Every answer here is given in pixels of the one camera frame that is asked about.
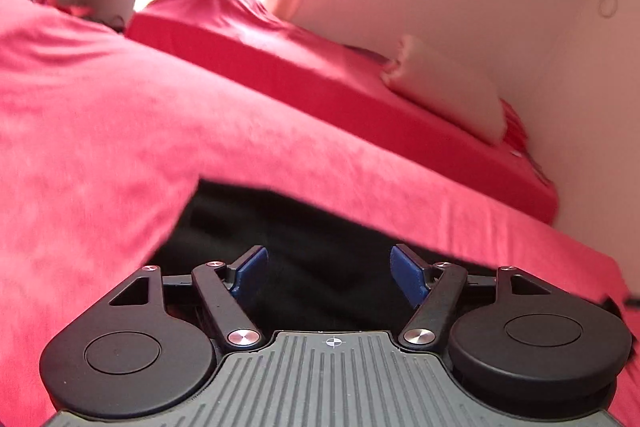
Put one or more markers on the red terry blanket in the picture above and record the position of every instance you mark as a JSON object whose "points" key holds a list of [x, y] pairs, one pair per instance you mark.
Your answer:
{"points": [[100, 132]]}

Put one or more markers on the beige pillow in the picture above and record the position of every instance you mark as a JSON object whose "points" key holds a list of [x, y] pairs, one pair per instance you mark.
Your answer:
{"points": [[445, 87]]}

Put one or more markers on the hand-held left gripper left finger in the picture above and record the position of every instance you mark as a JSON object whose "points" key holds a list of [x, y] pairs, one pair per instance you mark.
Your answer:
{"points": [[250, 269]]}

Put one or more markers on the stack of folded red blankets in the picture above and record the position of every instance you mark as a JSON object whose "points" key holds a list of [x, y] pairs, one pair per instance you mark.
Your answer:
{"points": [[512, 127]]}

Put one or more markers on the black pants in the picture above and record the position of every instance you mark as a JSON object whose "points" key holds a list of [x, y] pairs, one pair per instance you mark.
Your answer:
{"points": [[310, 247]]}

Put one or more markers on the red bed sheet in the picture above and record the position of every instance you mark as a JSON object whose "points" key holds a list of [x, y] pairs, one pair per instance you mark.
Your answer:
{"points": [[310, 72]]}

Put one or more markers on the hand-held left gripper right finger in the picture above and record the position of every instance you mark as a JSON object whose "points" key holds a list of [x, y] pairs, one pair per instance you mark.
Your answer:
{"points": [[407, 272]]}

